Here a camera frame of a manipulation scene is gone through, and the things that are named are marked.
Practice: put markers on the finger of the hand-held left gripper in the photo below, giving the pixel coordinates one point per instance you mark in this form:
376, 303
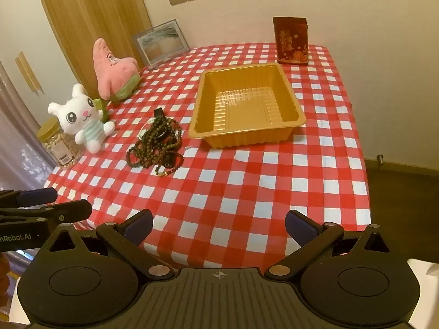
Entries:
36, 196
68, 210

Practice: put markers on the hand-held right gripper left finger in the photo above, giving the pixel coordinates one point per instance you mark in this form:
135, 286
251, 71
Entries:
139, 228

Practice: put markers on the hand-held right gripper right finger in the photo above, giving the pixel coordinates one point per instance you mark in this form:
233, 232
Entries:
299, 228

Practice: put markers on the yellow plastic tray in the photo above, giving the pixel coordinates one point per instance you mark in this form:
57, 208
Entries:
247, 109

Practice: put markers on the person's left hand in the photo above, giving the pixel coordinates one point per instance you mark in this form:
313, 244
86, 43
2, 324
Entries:
3, 274

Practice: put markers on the clear jar of nuts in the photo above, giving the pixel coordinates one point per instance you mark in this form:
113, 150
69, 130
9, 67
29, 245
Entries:
55, 144

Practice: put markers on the patterned sheer curtain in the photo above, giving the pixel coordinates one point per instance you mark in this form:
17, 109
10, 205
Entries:
17, 137

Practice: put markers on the red checkered tablecloth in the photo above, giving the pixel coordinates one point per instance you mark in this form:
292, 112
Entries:
223, 185

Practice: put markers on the white bunny plush toy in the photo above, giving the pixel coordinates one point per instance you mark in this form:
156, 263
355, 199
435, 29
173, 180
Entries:
82, 116

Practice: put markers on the metal door stopper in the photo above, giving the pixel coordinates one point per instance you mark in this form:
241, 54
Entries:
379, 158

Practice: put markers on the white paper sheet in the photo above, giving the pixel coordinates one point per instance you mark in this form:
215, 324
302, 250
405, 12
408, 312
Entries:
425, 291

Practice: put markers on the pink starfish plush toy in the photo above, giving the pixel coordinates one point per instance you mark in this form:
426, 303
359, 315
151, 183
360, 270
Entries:
111, 72

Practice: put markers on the dark red printed box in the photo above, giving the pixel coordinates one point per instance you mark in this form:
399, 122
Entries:
291, 41

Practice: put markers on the glass picture frame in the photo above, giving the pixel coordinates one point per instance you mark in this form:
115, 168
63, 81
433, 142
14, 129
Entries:
161, 43

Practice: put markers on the wooden wall panel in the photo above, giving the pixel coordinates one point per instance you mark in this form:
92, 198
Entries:
96, 13

